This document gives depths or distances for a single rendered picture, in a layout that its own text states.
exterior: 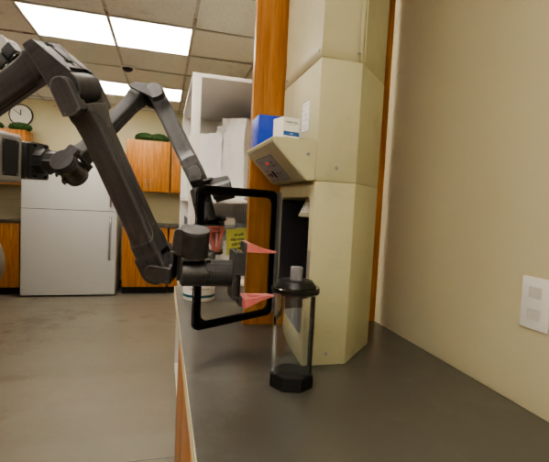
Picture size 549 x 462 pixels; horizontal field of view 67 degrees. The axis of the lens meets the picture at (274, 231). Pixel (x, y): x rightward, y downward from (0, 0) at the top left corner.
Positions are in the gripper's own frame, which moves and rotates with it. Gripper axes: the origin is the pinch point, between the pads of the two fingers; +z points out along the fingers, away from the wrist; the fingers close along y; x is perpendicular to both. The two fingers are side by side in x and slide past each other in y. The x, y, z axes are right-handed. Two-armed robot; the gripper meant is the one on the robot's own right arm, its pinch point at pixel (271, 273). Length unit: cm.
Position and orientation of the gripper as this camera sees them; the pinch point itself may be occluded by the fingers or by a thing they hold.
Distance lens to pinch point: 92.1
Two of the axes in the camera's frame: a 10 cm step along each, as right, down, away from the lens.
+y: 0.6, -10.0, -0.5
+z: 9.6, 0.4, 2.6
